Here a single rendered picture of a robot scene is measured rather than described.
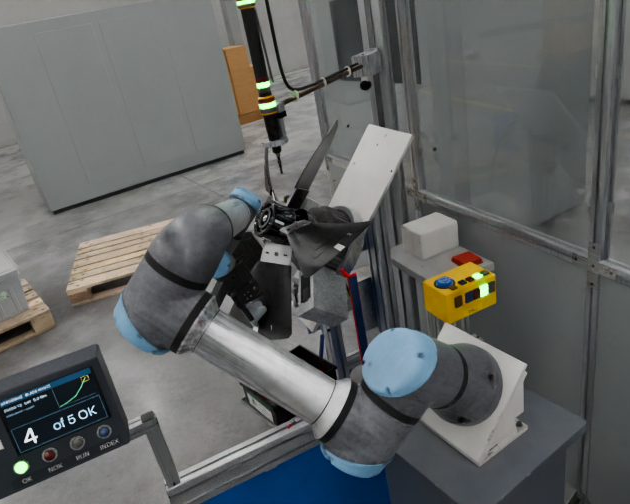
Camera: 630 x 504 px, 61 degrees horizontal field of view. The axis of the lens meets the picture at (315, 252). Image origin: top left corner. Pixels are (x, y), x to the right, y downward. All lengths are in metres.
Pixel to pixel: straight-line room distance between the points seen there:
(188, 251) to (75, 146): 6.11
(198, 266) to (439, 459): 0.56
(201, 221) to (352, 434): 0.43
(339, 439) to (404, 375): 0.16
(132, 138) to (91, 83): 0.76
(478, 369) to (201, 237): 0.53
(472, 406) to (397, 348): 0.19
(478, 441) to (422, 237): 1.04
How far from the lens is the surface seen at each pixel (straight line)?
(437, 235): 1.99
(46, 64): 6.86
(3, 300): 4.29
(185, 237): 0.88
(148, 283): 0.89
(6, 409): 1.15
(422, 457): 1.08
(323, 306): 1.55
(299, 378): 0.91
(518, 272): 1.94
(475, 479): 1.05
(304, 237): 1.46
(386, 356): 0.90
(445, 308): 1.40
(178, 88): 7.19
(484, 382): 1.00
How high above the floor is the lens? 1.79
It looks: 25 degrees down
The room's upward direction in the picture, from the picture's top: 11 degrees counter-clockwise
